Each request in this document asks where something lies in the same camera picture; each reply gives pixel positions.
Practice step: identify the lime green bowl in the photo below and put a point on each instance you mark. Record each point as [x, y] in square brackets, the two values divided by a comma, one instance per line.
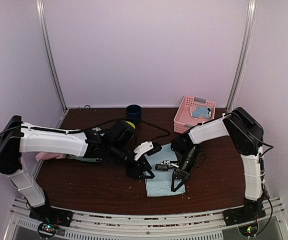
[131, 124]

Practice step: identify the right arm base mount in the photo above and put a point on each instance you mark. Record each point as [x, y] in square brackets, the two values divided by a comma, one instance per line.
[245, 219]

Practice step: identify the dark blue mug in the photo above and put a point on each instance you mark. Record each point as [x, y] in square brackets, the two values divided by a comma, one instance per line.
[133, 113]

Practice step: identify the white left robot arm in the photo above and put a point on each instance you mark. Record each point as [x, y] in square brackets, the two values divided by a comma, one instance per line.
[20, 137]

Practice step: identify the light blue towel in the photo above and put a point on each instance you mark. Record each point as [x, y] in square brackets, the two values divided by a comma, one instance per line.
[160, 185]

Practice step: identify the mint green towel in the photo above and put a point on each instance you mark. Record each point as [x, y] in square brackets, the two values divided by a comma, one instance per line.
[88, 160]

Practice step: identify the aluminium front rail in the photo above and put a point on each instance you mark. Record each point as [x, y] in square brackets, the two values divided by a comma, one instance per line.
[206, 225]

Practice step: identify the pink towel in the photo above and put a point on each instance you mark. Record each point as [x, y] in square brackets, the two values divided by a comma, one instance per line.
[43, 156]

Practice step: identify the pink perforated plastic basket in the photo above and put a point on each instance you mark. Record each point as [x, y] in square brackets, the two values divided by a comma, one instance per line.
[183, 121]

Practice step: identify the left aluminium frame post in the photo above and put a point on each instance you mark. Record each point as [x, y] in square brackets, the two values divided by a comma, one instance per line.
[49, 54]

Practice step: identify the patterned blue pastel towel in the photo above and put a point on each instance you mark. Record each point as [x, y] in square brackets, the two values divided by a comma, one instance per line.
[201, 112]

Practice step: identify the right aluminium frame post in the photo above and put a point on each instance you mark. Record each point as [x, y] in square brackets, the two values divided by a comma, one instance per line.
[245, 47]

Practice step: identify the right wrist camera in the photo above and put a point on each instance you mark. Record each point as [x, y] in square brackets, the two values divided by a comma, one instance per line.
[166, 165]

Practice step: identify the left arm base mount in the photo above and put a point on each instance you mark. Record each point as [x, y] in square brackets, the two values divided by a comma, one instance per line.
[51, 221]

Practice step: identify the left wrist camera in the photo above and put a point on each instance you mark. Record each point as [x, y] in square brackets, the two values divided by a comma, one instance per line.
[146, 148]

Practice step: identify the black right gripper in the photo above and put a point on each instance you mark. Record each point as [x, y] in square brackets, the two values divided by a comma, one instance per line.
[183, 174]

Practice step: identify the aluminium frame post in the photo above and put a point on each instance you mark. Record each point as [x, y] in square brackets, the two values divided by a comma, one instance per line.
[245, 47]
[49, 54]

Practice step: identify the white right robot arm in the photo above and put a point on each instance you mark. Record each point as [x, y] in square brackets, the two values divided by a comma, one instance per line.
[247, 136]

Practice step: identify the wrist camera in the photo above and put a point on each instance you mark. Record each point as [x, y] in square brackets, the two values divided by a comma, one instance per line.
[146, 148]
[166, 165]

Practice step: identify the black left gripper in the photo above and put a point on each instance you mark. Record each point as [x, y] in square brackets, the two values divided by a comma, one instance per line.
[138, 169]

